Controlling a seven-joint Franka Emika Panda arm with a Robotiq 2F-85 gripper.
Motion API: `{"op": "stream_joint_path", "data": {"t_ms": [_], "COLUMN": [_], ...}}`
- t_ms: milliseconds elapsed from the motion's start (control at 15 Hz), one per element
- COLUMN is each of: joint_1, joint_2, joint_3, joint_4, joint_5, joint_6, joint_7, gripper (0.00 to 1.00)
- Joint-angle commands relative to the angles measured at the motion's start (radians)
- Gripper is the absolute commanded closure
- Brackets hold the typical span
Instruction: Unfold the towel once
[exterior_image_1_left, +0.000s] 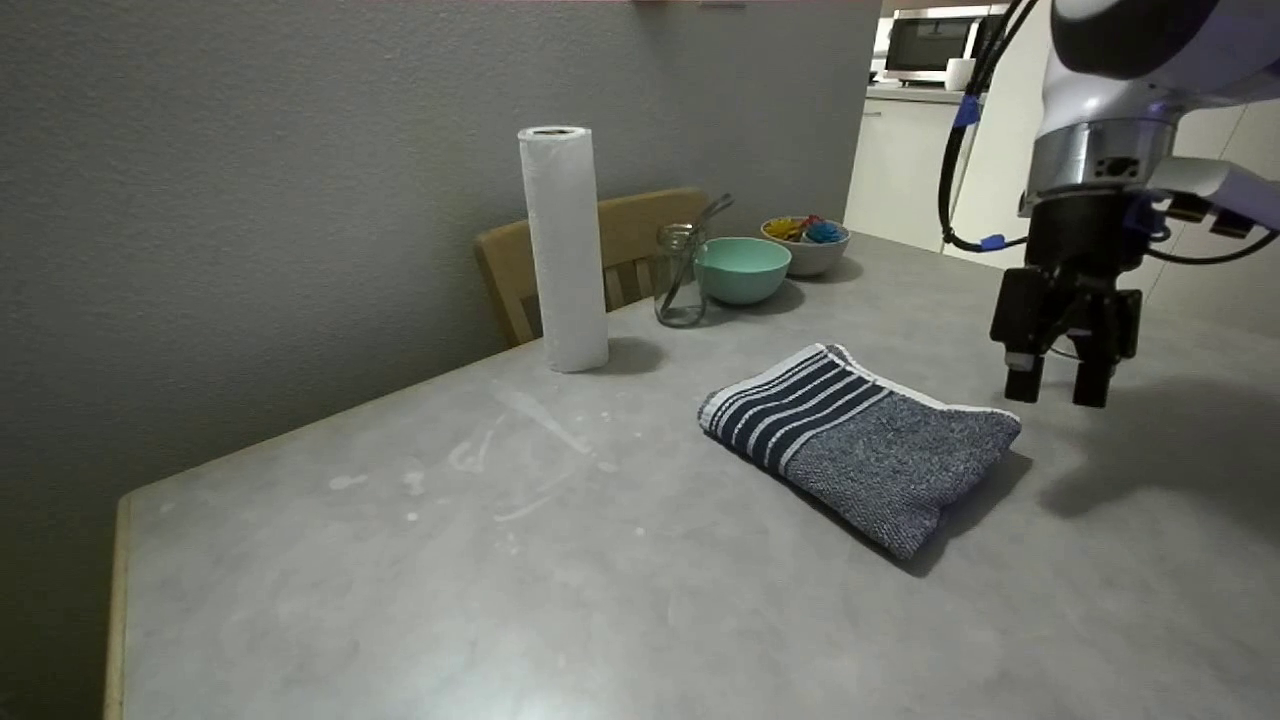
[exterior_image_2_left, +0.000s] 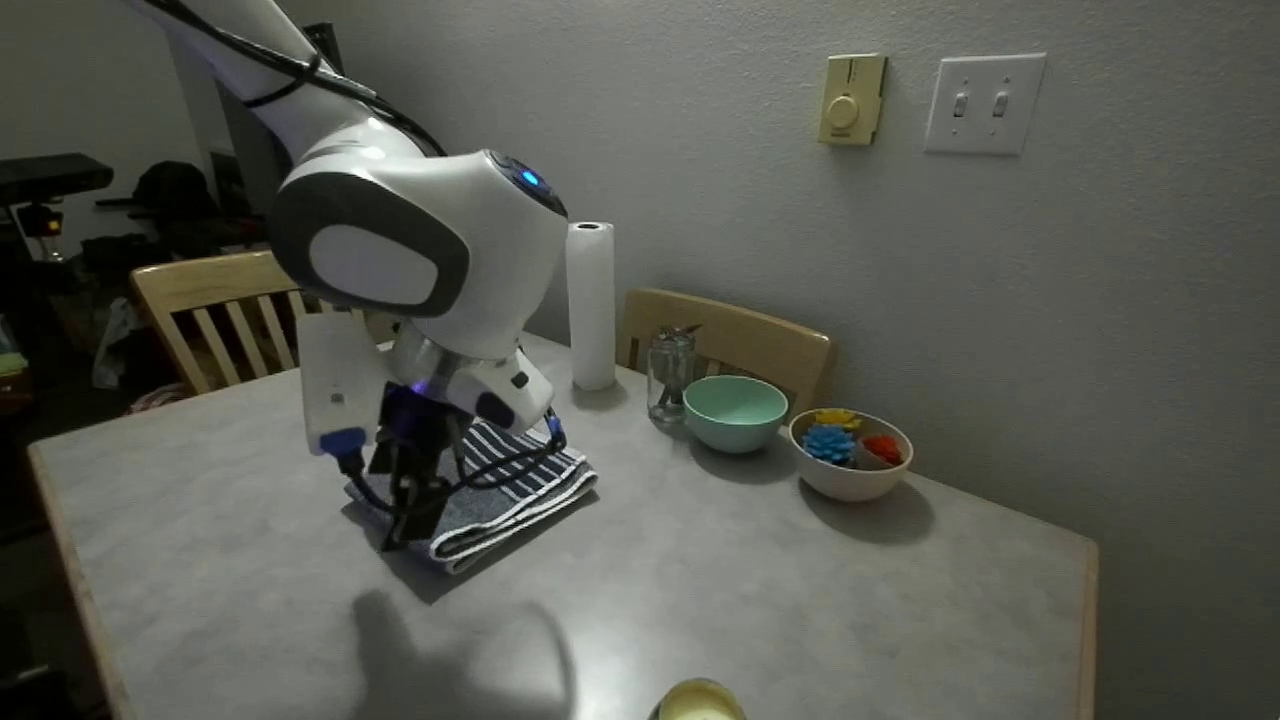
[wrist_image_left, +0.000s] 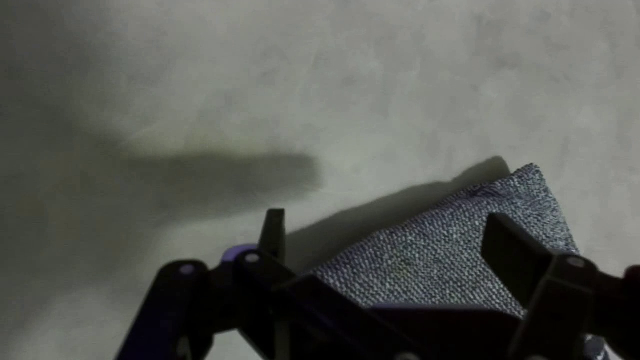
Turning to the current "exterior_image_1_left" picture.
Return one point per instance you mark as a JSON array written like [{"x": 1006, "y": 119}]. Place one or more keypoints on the blue white striped towel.
[{"x": 867, "y": 446}]

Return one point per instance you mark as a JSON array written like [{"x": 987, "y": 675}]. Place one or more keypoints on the blue item in bowl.
[{"x": 824, "y": 234}]

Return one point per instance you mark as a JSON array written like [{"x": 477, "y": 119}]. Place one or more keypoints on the tall white cabinet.
[{"x": 1006, "y": 134}]

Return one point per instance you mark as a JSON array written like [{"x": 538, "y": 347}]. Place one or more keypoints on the white paper towel roll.
[{"x": 564, "y": 252}]

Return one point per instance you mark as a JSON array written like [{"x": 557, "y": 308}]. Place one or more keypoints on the grey bowl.
[{"x": 817, "y": 259}]

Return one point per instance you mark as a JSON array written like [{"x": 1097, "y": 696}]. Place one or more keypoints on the glass clip-top jar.
[{"x": 681, "y": 274}]

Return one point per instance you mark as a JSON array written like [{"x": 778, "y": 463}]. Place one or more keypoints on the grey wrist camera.
[{"x": 1223, "y": 189}]

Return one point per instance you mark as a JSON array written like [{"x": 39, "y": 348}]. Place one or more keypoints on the low white cabinet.
[{"x": 900, "y": 167}]

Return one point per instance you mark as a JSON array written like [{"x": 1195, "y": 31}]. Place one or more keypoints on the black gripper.
[{"x": 1086, "y": 240}]

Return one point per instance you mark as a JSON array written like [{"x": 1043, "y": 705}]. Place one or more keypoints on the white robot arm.
[{"x": 1134, "y": 65}]

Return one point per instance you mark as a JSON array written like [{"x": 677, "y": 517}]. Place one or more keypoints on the yellow item in bowl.
[{"x": 782, "y": 225}]

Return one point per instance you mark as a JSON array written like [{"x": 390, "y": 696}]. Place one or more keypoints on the white cup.
[{"x": 959, "y": 72}]

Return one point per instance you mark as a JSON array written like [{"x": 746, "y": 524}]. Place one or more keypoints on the microwave oven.
[{"x": 924, "y": 44}]

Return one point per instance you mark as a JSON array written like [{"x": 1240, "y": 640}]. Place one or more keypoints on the teal bowl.
[{"x": 742, "y": 274}]

